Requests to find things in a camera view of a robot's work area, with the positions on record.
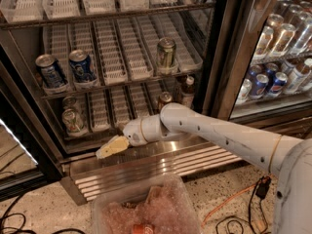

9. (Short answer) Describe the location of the green 7up can front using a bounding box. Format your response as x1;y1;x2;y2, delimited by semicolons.
61;108;87;137

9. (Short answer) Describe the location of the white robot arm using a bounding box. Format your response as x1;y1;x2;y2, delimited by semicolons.
96;102;312;234

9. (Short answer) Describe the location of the steel fridge base grille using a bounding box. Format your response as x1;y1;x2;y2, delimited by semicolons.
60;134;243;205

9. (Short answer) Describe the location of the brown gold can bottom shelf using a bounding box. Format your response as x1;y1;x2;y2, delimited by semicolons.
158;92;173;110

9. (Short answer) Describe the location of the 7up can behind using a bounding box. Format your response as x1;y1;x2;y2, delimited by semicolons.
62;96;81;111

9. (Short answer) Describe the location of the red Coca-Cola can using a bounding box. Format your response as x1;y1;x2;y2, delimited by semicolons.
132;224;154;234

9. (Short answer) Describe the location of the green gold can middle shelf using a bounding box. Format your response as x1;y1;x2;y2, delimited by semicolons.
156;37;176;68

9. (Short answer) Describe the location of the blue Pepsi can left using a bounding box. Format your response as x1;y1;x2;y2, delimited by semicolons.
35;54;67;89

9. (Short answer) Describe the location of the white can lower left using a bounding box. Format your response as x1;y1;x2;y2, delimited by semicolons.
236;79;253;104

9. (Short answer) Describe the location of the fridge glass door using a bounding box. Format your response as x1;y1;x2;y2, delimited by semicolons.
203;0;312;139

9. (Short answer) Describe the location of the blue Pepsi can in door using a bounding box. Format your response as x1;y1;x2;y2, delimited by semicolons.
250;74;269;99

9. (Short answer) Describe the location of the blue Pepsi can right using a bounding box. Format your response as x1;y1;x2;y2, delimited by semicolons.
266;72;288;98

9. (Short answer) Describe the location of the silver can upper shelf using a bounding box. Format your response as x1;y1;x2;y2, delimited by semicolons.
253;26;274;59

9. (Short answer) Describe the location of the clear plastic bin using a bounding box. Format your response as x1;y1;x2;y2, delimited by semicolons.
92;174;202;234

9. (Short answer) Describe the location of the brown drink bottle white cap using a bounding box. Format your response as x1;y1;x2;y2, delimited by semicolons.
180;76;195;108

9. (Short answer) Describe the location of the black power adapter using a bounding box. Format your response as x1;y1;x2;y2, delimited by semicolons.
255;176;271;200

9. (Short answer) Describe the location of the black cable right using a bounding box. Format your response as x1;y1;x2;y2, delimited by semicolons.
215;178;276;234

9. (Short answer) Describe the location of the black cable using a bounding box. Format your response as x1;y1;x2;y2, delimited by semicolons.
0;192;86;234
215;178;276;234

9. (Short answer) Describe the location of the black cable left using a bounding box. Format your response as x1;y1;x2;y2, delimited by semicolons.
0;192;86;234

